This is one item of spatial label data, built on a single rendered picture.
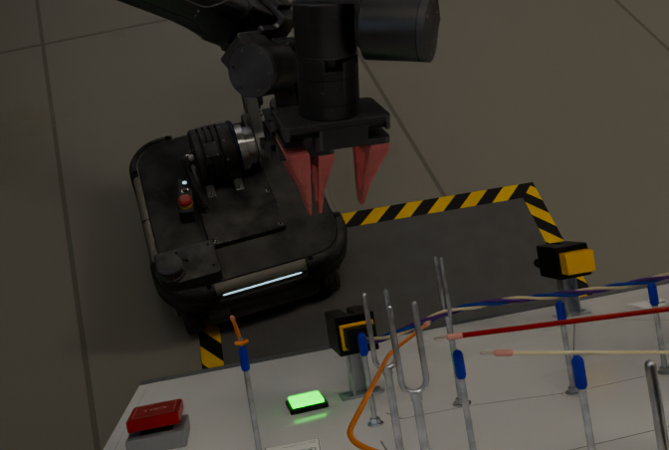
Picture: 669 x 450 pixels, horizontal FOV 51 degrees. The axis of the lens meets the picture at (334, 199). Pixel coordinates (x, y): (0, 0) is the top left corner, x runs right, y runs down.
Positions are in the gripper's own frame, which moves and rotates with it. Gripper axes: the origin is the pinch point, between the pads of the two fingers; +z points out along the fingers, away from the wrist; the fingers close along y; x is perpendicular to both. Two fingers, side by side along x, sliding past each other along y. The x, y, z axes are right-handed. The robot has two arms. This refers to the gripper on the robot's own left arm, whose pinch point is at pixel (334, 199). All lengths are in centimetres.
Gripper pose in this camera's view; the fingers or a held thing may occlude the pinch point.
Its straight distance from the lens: 70.3
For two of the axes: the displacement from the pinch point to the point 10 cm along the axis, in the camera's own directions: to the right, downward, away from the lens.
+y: 9.7, -1.5, 2.1
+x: -2.5, -3.9, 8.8
